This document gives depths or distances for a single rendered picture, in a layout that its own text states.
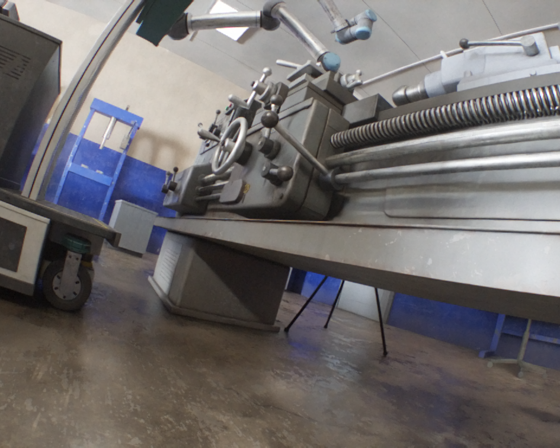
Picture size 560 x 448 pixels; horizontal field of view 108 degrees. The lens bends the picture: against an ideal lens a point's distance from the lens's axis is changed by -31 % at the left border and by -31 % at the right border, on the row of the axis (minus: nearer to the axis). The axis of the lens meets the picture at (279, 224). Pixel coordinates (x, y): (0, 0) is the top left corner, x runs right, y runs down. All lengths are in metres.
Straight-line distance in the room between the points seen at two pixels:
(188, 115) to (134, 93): 1.03
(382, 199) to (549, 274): 0.46
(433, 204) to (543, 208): 0.22
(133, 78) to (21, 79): 4.37
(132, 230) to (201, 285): 2.12
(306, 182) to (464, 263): 0.45
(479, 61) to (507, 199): 0.54
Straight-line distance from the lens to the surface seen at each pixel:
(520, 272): 0.34
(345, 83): 1.01
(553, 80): 0.66
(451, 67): 1.03
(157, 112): 5.22
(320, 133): 0.76
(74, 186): 4.94
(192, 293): 1.53
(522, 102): 0.54
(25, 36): 1.19
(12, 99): 1.10
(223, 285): 1.58
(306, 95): 0.83
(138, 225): 3.56
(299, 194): 0.69
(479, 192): 0.58
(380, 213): 0.68
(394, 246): 0.42
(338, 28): 1.93
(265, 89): 0.93
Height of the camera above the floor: 0.36
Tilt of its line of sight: 8 degrees up
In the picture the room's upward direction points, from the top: 16 degrees clockwise
